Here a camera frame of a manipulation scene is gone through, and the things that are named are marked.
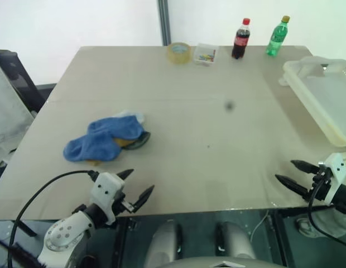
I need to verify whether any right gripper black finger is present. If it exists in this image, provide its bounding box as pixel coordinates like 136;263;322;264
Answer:
290;159;320;175
275;174;313;201

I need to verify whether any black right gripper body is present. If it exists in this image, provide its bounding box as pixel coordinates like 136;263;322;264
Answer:
309;164;333;202

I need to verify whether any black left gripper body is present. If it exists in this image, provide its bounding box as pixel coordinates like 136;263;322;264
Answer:
113;192;136;216

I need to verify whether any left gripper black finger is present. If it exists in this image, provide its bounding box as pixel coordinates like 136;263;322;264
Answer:
115;168;134;181
133;184;156;212

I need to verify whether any white plastic tray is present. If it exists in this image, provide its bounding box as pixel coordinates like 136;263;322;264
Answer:
278;55;346;147

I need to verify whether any clear box with coloured pieces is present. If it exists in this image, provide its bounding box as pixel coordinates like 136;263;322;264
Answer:
193;42;220;68

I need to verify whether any yellow and grey object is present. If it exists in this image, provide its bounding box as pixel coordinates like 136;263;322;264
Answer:
125;131;153;151

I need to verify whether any grey left robot leg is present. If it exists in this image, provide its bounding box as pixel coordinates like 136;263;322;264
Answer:
144;219;182;268

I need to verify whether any grey robot leg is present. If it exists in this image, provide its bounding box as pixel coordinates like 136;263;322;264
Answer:
215;221;258;264
144;219;182;268

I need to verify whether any grey right robot leg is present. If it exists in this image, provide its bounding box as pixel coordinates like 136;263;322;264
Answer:
215;221;258;264

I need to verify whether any grey robot torso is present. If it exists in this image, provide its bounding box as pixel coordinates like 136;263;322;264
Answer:
158;256;281;268

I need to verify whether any black fuzzy strip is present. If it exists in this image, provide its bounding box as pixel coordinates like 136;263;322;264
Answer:
0;236;48;268

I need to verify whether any green bottle with yellow cap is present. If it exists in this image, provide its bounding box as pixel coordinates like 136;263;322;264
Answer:
265;15;291;57

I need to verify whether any clear packing tape roll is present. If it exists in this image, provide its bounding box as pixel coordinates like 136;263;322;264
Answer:
167;42;191;66

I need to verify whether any white cloth cover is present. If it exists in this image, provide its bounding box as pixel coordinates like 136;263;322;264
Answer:
0;57;36;169

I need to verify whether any black chair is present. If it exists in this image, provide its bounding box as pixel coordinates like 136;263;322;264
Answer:
0;48;58;119

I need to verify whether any cola bottle with red cap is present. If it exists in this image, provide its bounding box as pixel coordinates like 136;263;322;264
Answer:
231;17;252;60

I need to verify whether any grey metal pole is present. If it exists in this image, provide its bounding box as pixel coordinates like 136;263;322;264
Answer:
157;0;172;47

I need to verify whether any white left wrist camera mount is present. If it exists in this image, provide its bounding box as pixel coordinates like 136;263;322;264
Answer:
90;172;126;224

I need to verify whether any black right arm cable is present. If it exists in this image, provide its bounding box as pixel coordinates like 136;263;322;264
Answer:
307;178;346;242

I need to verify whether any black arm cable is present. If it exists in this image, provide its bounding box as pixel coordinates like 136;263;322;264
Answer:
9;170;100;268
307;178;346;242

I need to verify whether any thin white cable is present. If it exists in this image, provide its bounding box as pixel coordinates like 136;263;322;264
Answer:
250;210;270;238

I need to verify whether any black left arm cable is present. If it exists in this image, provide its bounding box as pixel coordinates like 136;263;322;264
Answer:
9;170;100;268

